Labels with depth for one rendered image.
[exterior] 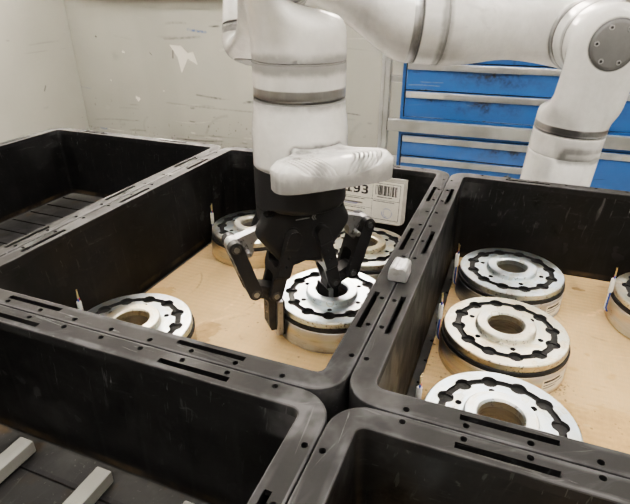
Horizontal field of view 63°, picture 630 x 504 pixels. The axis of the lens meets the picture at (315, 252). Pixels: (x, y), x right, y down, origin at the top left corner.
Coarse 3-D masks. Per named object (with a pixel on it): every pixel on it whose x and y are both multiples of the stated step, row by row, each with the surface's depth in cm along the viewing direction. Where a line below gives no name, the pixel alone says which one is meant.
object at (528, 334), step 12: (480, 312) 44; (492, 312) 44; (504, 312) 44; (516, 312) 44; (480, 324) 43; (528, 324) 43; (492, 336) 41; (504, 336) 41; (516, 336) 41; (528, 336) 41
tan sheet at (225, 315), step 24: (192, 264) 60; (216, 264) 60; (312, 264) 60; (168, 288) 55; (192, 288) 55; (216, 288) 55; (240, 288) 55; (192, 312) 51; (216, 312) 51; (240, 312) 51; (216, 336) 47; (240, 336) 47; (264, 336) 47; (288, 360) 44; (312, 360) 44
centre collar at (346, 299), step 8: (344, 280) 49; (312, 288) 48; (344, 288) 49; (352, 288) 48; (312, 296) 47; (320, 296) 47; (344, 296) 47; (352, 296) 47; (320, 304) 46; (328, 304) 46; (336, 304) 46; (344, 304) 46
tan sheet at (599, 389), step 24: (576, 288) 55; (600, 288) 55; (576, 312) 51; (600, 312) 51; (576, 336) 47; (600, 336) 47; (624, 336) 47; (432, 360) 44; (576, 360) 44; (600, 360) 44; (624, 360) 44; (432, 384) 42; (576, 384) 42; (600, 384) 42; (624, 384) 42; (576, 408) 39; (600, 408) 39; (624, 408) 39; (600, 432) 37; (624, 432) 37
